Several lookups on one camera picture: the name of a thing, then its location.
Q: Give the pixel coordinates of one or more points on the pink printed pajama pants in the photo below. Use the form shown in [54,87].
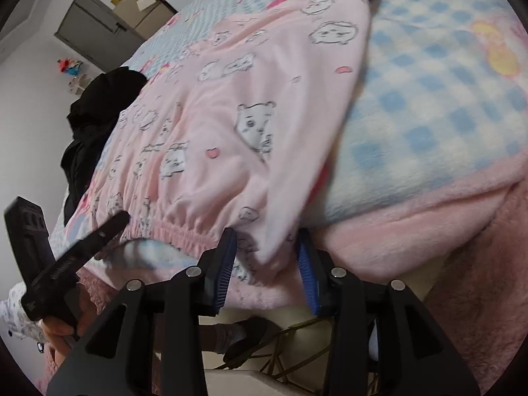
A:
[247,111]

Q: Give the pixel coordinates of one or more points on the blue checkered printed blanket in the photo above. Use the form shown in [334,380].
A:
[433,111]

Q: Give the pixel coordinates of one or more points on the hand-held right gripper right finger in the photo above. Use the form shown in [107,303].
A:
[305,272]

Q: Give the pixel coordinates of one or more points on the grey door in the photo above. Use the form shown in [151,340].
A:
[88,29]

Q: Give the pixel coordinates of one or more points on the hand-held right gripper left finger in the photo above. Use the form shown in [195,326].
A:
[222,266]

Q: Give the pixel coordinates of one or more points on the black garment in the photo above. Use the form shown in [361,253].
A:
[95,123]

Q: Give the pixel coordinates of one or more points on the person's foot in black slipper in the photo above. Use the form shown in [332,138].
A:
[251,334]

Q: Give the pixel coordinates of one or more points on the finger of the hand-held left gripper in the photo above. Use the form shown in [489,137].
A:
[78,253]

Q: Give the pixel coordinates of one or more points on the person's left hand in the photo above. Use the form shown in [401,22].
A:
[57,334]

